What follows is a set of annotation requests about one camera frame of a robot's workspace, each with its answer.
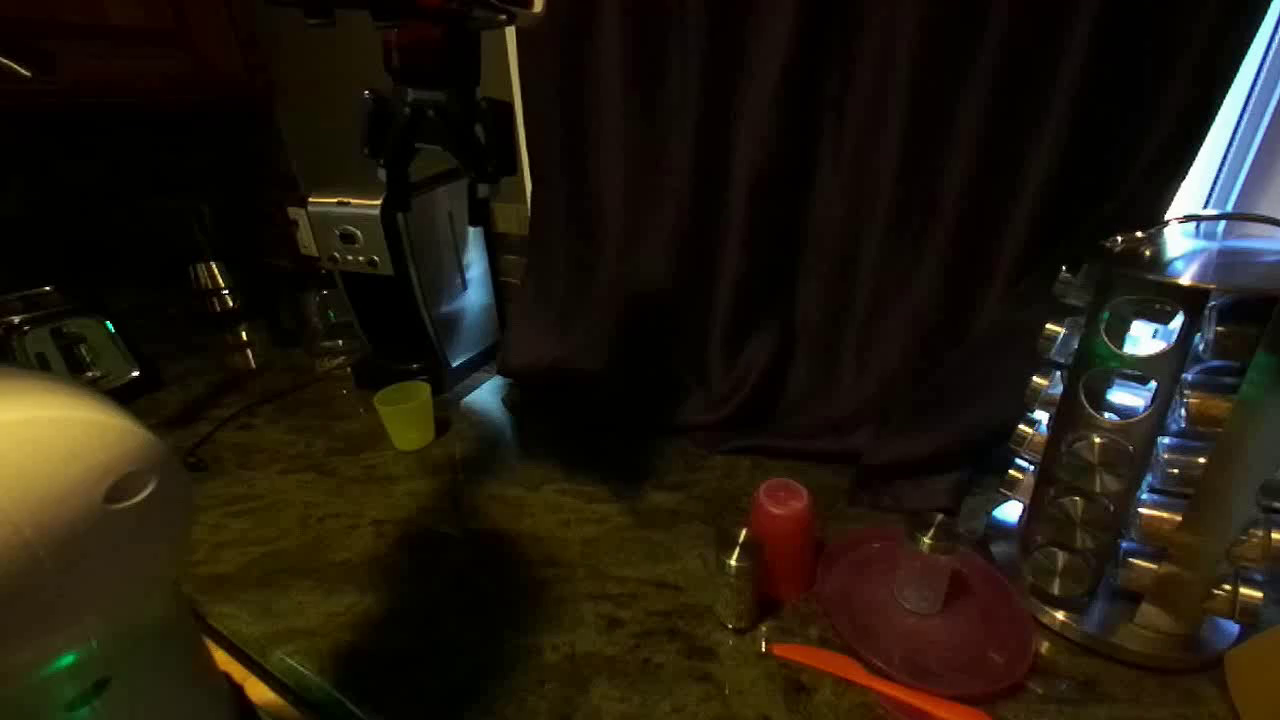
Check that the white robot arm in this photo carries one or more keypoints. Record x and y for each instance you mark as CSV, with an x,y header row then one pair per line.
x,y
92,522

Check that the metal spice rack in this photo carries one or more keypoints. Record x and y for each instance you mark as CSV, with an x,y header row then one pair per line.
x,y
1142,476

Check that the white window frame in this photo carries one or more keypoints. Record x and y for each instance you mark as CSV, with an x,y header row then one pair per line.
x,y
1235,174

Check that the red plastic bottle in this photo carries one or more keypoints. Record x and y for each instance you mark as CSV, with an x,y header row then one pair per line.
x,y
786,534

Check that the red plastic lid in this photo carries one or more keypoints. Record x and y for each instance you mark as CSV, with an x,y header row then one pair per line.
x,y
945,621

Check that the orange plastic utensil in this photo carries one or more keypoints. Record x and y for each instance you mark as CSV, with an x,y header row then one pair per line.
x,y
858,674

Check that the dark blue curtain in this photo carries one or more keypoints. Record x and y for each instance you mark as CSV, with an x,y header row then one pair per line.
x,y
828,226

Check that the green plastic cup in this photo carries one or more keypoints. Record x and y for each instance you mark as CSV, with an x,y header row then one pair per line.
x,y
408,414

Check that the silver coffee machine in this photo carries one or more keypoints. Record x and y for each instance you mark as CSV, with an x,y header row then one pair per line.
x,y
397,159

